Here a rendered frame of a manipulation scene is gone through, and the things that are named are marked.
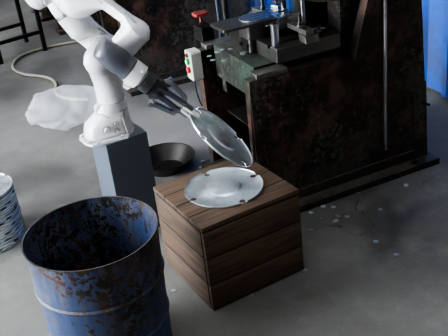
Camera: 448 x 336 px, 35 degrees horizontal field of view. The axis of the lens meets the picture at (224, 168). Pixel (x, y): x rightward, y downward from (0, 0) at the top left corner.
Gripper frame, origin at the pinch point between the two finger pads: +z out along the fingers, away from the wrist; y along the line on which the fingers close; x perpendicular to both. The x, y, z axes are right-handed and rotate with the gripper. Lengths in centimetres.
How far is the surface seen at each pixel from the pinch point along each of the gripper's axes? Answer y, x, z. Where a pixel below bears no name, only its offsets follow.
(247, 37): 20, 58, 13
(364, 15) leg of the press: 58, 53, 43
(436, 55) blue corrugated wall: 59, 142, 123
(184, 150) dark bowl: -53, 95, 36
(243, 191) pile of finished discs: -10.3, -6.4, 32.1
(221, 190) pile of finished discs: -15.5, -4.7, 26.2
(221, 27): 18, 56, 2
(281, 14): 36, 64, 20
